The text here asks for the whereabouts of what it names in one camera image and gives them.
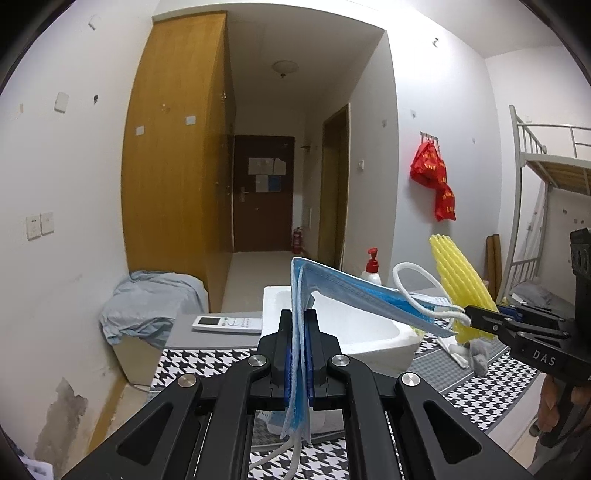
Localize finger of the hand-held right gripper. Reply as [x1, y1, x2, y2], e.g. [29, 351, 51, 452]
[464, 305, 572, 346]
[499, 295, 574, 332]

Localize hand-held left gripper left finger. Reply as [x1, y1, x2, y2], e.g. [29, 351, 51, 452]
[60, 309, 301, 480]

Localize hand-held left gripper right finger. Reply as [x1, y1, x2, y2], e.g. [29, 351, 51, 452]
[304, 309, 536, 480]

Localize yellow foam net sleeve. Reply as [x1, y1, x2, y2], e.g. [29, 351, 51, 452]
[429, 234, 499, 344]

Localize blue face mask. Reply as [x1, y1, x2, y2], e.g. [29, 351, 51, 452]
[249, 257, 468, 480]

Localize person's right hand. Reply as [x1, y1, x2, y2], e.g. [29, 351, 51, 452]
[530, 377, 591, 437]

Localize grey bedding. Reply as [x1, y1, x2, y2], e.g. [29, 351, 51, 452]
[508, 281, 575, 315]

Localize grey cloth piece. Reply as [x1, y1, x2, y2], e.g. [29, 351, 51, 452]
[468, 340, 492, 376]

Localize white tissue stack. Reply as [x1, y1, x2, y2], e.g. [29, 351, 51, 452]
[436, 337, 472, 368]

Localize wooden sticks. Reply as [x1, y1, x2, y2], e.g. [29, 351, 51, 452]
[486, 234, 502, 296]

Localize white foam box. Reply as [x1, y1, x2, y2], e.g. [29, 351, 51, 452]
[262, 285, 423, 437]

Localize white remote control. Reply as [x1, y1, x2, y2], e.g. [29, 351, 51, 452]
[191, 315, 263, 334]

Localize houndstooth table mat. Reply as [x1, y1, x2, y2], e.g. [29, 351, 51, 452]
[150, 300, 555, 480]

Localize white pump bottle red cap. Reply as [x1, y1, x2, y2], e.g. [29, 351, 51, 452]
[360, 248, 383, 286]

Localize small red plastic bag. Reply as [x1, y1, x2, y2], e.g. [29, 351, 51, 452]
[435, 182, 456, 222]

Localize metal bunk bed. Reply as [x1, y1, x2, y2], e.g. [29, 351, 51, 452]
[501, 105, 591, 305]

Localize dark brown door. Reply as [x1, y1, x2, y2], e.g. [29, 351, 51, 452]
[233, 135, 295, 253]

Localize beige box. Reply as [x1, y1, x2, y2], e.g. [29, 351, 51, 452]
[113, 336, 162, 386]

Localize blue-grey crumpled cloth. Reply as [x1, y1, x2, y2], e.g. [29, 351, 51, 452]
[100, 271, 208, 346]

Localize large red plastic bag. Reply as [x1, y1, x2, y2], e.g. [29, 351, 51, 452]
[410, 141, 448, 190]

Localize white paper notice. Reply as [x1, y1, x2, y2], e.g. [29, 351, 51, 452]
[248, 157, 286, 176]

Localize wooden side door frame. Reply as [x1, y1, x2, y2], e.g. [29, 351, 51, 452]
[318, 104, 350, 273]

